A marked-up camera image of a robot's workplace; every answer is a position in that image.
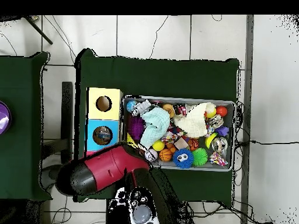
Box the wooden box three holes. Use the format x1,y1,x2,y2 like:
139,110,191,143
84,87,124,158

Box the mint green waffle cloth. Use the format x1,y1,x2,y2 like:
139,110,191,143
139,107,171,149

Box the purple spiky ball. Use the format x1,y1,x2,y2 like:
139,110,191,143
127,115,146,142

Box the silver toy robot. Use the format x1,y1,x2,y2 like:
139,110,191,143
131,99,152,117

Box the blue globe ball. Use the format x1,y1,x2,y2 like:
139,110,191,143
126,100,137,113

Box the small white baseball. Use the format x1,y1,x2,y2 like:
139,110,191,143
144,148,159,162

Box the small orange basketball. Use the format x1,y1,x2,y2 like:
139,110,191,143
159,148,173,162

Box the cream waffle cloth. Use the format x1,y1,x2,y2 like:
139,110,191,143
173,101,217,138

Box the blue fuzzy googly-eye ball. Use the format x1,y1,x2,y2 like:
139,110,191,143
172,148,195,169

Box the dark green table cloth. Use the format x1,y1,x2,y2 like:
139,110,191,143
73,48,240,207

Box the green spiky rubber ball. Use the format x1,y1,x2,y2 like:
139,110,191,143
192,147,208,167

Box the dark green side table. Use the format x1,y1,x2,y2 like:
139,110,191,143
0,51,51,201

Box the black tripod leg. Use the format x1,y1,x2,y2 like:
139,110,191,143
23,15,54,46

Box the purple round object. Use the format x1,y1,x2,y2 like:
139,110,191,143
0,100,12,135

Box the shallow wire mesh bin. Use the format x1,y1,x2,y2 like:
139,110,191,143
119,94,236,172

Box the black floor cable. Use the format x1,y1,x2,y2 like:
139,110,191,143
235,139,299,146

